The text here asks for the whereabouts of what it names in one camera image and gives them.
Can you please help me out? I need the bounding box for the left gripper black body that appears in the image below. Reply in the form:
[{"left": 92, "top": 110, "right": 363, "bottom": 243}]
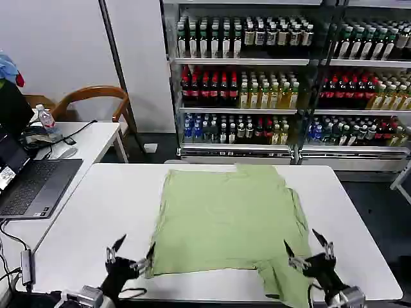
[{"left": 98, "top": 256, "right": 140, "bottom": 300}]

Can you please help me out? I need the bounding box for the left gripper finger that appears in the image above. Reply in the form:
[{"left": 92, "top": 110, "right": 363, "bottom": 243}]
[
  {"left": 105, "top": 234, "right": 128, "bottom": 264},
  {"left": 129, "top": 241, "right": 157, "bottom": 277}
]

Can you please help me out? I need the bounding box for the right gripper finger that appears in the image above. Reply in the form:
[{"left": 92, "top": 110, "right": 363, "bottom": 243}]
[
  {"left": 283, "top": 239, "right": 311, "bottom": 271},
  {"left": 311, "top": 228, "right": 336, "bottom": 261}
]

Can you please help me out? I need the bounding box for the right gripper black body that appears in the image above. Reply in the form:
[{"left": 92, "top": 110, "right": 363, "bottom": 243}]
[{"left": 301, "top": 252, "right": 349, "bottom": 301}]

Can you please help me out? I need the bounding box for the light green shirt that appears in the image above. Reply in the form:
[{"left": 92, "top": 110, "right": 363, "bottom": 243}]
[{"left": 144, "top": 162, "right": 317, "bottom": 308}]

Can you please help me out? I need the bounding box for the grey usb hub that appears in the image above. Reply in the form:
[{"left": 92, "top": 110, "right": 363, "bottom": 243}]
[{"left": 19, "top": 250, "right": 35, "bottom": 286}]

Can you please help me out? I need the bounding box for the grey open laptop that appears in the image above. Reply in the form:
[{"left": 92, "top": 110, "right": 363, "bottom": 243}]
[{"left": 0, "top": 132, "right": 84, "bottom": 221}]

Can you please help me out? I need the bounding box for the grey computer mouse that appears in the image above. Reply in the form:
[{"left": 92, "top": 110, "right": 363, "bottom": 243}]
[{"left": 51, "top": 147, "right": 78, "bottom": 160}]

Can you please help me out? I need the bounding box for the small white desk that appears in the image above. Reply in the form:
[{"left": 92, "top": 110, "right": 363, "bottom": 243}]
[{"left": 0, "top": 121, "right": 130, "bottom": 244}]

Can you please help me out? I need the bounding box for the clear plastic water bottle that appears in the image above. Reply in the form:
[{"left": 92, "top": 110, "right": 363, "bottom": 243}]
[{"left": 35, "top": 104, "right": 62, "bottom": 135}]

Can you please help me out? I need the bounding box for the brown wooden chair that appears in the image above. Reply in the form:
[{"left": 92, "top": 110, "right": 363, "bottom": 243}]
[{"left": 50, "top": 85, "right": 137, "bottom": 135}]

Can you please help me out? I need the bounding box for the metal shelf with bottles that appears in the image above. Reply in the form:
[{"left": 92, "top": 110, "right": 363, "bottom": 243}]
[
  {"left": 159, "top": 0, "right": 322, "bottom": 165},
  {"left": 298, "top": 0, "right": 411, "bottom": 171}
]

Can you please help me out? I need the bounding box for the black monitor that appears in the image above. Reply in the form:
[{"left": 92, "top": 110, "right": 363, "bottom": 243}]
[{"left": 0, "top": 79, "right": 35, "bottom": 139}]

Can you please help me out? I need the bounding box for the black slanted pole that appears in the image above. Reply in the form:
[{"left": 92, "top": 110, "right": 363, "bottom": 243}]
[{"left": 98, "top": 0, "right": 146, "bottom": 155}]

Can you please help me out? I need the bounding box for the blue and red cloth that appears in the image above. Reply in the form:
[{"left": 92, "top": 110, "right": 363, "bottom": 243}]
[{"left": 0, "top": 50, "right": 26, "bottom": 88}]

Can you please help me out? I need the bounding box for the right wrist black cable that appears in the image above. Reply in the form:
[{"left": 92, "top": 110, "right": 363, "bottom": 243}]
[{"left": 306, "top": 282, "right": 322, "bottom": 308}]

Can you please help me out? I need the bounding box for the white table frame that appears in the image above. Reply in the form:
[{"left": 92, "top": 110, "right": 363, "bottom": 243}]
[{"left": 389, "top": 166, "right": 411, "bottom": 205}]

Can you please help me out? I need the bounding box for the black laptop cable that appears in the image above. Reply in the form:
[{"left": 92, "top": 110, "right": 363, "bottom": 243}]
[{"left": 0, "top": 219, "right": 33, "bottom": 253}]

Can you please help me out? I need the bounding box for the thin black desk cable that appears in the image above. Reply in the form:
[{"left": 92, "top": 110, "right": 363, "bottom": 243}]
[{"left": 44, "top": 119, "right": 98, "bottom": 160}]

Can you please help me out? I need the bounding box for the bundle of cloth and cables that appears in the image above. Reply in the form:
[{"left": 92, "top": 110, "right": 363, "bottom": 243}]
[{"left": 19, "top": 125, "right": 62, "bottom": 150}]

